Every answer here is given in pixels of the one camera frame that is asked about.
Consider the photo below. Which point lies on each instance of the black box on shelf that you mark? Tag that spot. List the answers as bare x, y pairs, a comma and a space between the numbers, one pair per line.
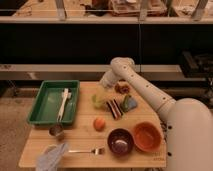
196, 66

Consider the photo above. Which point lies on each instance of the green plastic tray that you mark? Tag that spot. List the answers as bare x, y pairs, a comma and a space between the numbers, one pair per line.
48, 102

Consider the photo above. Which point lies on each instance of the brown toy food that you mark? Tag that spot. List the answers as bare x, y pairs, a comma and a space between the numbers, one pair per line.
122, 89

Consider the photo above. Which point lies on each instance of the orange bowl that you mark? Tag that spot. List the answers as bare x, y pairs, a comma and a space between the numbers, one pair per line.
146, 137

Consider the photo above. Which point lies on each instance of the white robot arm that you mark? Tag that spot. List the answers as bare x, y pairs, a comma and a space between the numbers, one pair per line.
189, 121

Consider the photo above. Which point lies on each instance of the crumpled grey cloth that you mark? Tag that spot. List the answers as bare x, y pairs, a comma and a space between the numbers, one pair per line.
50, 159

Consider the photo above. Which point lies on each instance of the wooden board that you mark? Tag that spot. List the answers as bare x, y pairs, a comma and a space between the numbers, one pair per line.
82, 135

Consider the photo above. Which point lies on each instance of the metal fork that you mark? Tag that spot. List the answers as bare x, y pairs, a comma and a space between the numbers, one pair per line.
96, 151

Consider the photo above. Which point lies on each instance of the striped dark block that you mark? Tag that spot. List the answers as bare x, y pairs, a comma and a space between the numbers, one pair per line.
114, 108

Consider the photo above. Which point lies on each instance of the dark purple bowl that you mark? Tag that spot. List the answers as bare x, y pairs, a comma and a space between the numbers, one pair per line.
120, 142

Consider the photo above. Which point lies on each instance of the orange toy fruit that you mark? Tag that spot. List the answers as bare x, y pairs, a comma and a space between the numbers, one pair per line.
99, 124

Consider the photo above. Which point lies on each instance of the small metal cup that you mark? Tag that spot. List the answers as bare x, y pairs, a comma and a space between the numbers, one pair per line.
57, 132

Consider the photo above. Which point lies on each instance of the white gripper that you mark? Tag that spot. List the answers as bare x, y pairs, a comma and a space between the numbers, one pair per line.
109, 79

